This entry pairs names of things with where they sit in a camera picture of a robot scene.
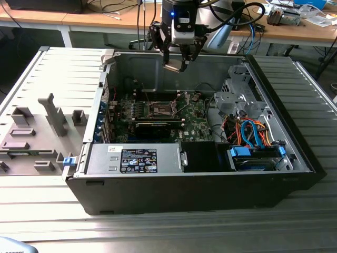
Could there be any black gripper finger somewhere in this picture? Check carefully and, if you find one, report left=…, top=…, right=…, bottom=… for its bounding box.
left=180, top=35, right=209, bottom=73
left=148, top=22, right=171, bottom=66

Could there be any silver cpu green rim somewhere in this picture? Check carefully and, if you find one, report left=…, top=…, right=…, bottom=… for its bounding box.
left=162, top=58, right=185, bottom=73

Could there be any thin metal locking lever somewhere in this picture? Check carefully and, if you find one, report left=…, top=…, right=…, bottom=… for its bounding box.
left=141, top=83, right=152, bottom=105

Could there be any cpu socket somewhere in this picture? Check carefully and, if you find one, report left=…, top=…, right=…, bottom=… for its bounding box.
left=148, top=100, right=176, bottom=118

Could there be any copper fin cpu cooler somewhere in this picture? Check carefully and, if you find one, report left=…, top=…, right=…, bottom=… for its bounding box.
left=266, top=6, right=283, bottom=26

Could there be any black box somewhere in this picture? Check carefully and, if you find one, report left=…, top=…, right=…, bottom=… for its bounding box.
left=231, top=1, right=246, bottom=31

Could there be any silver metal drive cage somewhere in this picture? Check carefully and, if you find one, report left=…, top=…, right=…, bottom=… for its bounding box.
left=213, top=64, right=267, bottom=117

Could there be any green motherboard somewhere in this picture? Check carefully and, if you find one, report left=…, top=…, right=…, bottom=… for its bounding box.
left=109, top=91, right=214, bottom=144

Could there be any wooden desk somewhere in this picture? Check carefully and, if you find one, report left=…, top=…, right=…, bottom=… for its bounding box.
left=0, top=0, right=337, bottom=48

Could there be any green RAM stick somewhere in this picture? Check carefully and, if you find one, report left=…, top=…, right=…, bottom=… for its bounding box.
left=134, top=119, right=183, bottom=125

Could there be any black graphics card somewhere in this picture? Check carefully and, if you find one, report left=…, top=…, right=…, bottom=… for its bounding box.
left=134, top=121, right=172, bottom=140

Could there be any grey optical drive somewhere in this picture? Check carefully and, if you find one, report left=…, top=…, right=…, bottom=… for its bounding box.
left=281, top=9, right=302, bottom=26

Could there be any black device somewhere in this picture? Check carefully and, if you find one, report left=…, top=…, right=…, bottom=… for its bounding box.
left=5, top=0, right=85, bottom=14

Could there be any blue box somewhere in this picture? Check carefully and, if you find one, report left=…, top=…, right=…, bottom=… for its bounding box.
left=293, top=0, right=328, bottom=10

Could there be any clear plastic bag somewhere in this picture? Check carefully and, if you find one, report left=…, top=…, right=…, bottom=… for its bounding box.
left=306, top=14, right=337, bottom=28

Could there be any hard disk in blue carrier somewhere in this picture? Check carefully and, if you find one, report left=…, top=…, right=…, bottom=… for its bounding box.
left=226, top=144, right=287, bottom=172

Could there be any silver power supply black label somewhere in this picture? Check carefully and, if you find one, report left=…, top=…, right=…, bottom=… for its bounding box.
left=84, top=143, right=184, bottom=176

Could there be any black pc case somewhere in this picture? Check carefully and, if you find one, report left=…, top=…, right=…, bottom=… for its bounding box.
left=62, top=46, right=327, bottom=216

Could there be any grey parts rack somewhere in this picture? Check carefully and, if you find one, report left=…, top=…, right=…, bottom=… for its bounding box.
left=0, top=92, right=90, bottom=177

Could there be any grey rounded device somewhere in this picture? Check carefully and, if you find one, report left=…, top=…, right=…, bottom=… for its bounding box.
left=0, top=236, right=35, bottom=253

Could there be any white camera with black bracket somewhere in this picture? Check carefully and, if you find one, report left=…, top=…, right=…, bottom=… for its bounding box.
left=171, top=17, right=197, bottom=44

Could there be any black hanging cable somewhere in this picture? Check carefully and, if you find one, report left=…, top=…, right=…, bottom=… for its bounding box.
left=136, top=0, right=148, bottom=51

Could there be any thick black camera cable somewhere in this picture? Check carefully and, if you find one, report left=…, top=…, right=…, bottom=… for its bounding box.
left=204, top=2, right=265, bottom=34

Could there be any thin black loop wire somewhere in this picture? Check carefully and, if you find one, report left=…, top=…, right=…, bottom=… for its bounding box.
left=195, top=82, right=214, bottom=96

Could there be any blue network cable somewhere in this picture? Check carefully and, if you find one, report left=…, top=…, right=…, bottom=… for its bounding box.
left=246, top=21, right=259, bottom=55

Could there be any red wire bundle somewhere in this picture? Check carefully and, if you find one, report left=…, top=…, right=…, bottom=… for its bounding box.
left=225, top=118, right=244, bottom=144

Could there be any blue wire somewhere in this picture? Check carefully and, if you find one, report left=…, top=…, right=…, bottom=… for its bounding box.
left=241, top=120, right=262, bottom=148

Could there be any orange wire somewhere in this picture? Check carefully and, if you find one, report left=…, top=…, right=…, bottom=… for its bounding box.
left=254, top=121, right=273, bottom=147

